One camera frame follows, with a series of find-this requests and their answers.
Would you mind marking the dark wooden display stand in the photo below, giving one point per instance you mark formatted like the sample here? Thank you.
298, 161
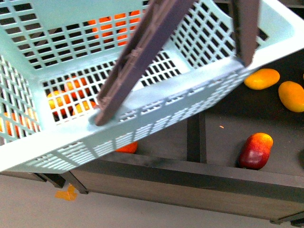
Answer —
194, 162

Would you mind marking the orange floor tape marker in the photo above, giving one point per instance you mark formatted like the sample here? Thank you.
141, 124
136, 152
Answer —
68, 195

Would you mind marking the yellow mango right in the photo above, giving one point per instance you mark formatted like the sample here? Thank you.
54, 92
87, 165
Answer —
291, 95

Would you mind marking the light blue plastic basket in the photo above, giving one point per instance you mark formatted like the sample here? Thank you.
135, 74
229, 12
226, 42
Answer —
55, 55

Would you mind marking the brown basket handle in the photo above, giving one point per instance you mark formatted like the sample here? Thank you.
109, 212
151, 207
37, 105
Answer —
160, 20

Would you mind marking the yellow mango upper left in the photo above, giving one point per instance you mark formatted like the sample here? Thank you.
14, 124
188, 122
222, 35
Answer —
262, 79

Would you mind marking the orange under basket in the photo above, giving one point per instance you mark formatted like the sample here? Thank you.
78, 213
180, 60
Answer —
130, 148

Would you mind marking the red yellow mango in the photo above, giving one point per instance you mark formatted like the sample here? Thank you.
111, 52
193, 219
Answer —
255, 151

